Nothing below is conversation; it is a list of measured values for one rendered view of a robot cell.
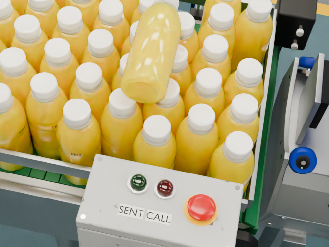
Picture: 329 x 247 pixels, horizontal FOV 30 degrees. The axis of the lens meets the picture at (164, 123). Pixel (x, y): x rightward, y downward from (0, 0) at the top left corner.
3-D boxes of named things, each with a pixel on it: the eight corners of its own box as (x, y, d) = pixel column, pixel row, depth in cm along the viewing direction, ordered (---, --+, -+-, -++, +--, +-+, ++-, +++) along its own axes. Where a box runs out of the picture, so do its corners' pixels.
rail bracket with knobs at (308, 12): (301, 63, 118) (316, 28, 109) (264, 56, 118) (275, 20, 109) (304, 25, 123) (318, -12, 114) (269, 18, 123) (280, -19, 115)
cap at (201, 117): (206, 136, 88) (208, 130, 87) (182, 125, 89) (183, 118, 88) (218, 116, 90) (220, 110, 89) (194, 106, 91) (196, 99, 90)
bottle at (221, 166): (195, 207, 100) (207, 158, 86) (208, 174, 103) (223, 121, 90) (233, 222, 99) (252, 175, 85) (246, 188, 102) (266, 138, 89)
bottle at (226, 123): (236, 141, 107) (254, 86, 93) (251, 173, 104) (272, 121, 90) (201, 151, 106) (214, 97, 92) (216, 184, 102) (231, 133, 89)
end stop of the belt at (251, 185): (249, 209, 95) (253, 200, 92) (244, 208, 95) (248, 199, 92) (274, 20, 116) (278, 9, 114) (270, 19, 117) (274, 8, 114)
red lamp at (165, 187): (171, 198, 78) (172, 194, 77) (154, 195, 79) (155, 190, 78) (175, 184, 80) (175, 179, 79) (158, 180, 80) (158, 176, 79)
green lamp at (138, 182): (145, 193, 79) (145, 188, 78) (128, 189, 79) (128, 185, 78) (148, 178, 80) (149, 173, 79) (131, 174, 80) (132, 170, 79)
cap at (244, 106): (249, 96, 93) (251, 89, 91) (260, 117, 91) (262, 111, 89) (225, 103, 92) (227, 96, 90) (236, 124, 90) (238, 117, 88)
